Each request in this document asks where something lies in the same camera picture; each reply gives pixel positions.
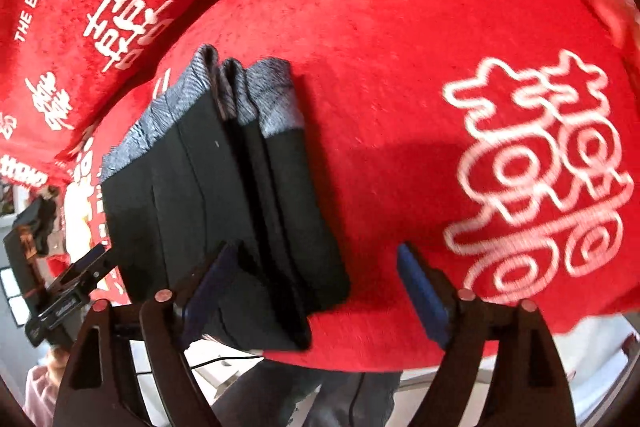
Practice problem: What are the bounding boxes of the person's legs in jeans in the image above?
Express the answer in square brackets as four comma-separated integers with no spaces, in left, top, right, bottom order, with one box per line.
[212,354,403,427]

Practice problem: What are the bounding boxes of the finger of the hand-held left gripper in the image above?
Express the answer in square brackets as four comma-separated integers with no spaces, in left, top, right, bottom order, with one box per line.
[50,243,121,297]

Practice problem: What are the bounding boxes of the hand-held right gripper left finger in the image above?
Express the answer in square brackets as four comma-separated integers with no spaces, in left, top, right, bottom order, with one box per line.
[52,242,242,427]

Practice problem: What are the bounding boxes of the person's left forearm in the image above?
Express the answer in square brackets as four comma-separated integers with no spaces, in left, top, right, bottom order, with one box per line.
[22,347,71,425]

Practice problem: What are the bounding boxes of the black pants with grey waistband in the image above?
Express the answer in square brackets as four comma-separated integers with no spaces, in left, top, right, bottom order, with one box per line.
[100,44,351,353]

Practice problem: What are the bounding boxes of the black cable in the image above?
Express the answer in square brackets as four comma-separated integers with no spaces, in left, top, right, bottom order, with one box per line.
[191,355,265,370]

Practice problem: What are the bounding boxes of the red printed blanket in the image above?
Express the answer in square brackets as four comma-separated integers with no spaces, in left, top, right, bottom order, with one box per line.
[55,0,640,373]

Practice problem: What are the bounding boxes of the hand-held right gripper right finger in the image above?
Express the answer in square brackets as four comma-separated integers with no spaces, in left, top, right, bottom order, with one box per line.
[396,242,576,427]

